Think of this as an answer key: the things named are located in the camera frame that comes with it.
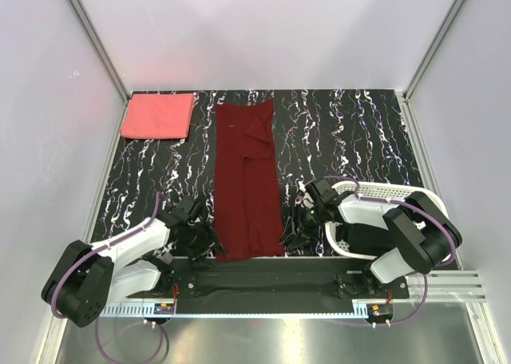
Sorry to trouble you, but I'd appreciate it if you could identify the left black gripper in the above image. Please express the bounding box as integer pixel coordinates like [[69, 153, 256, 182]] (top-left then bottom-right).
[[180, 220, 226, 267]]

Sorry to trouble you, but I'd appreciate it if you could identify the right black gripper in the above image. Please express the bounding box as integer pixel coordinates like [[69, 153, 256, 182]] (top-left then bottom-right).
[[279, 203, 327, 250]]

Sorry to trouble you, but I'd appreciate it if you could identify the dark red t shirt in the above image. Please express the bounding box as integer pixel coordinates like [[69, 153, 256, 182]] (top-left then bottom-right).
[[213, 99, 284, 263]]

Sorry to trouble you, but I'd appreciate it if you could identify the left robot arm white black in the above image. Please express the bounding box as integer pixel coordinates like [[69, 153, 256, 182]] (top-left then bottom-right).
[[41, 196, 227, 327]]

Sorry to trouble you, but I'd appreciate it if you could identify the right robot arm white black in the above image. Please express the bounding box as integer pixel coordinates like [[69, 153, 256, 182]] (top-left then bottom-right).
[[280, 176, 462, 299]]

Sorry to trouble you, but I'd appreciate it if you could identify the white plastic laundry basket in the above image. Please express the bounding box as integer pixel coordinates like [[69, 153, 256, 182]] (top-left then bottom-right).
[[324, 182, 449, 261]]

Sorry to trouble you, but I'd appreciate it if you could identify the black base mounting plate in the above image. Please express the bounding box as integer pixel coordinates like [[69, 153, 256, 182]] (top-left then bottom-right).
[[119, 255, 412, 315]]

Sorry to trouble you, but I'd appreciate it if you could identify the black garment in basket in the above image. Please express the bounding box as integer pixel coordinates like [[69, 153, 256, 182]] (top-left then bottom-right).
[[335, 224, 394, 256]]

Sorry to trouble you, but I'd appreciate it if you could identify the folded pink t shirt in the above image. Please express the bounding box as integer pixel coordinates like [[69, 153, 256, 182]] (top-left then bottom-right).
[[121, 93, 195, 140]]

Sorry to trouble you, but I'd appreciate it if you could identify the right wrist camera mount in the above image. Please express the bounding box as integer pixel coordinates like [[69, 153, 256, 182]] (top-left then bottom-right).
[[305, 179, 339, 206]]

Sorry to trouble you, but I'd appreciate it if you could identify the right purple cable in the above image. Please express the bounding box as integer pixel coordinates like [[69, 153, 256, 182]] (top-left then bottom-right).
[[325, 175, 458, 326]]

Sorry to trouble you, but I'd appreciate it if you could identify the purple cable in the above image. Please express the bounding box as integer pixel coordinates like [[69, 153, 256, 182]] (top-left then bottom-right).
[[325, 175, 458, 326], [53, 192, 171, 363]]

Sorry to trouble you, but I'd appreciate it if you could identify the white slotted cable duct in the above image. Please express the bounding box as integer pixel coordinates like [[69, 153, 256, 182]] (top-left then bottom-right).
[[101, 300, 368, 320]]

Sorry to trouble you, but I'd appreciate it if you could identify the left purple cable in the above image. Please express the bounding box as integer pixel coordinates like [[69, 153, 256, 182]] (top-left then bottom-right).
[[53, 192, 171, 363]]

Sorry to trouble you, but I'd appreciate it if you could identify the left aluminium frame post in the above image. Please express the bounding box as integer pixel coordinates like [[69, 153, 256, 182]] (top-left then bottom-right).
[[66, 0, 131, 104]]

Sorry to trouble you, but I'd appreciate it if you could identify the aluminium frame post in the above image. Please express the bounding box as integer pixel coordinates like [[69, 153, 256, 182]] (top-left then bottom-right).
[[66, 0, 131, 104], [402, 0, 468, 102]]

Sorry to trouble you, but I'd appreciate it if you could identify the right aluminium frame post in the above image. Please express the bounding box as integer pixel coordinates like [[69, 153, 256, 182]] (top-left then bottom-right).
[[402, 0, 468, 102]]

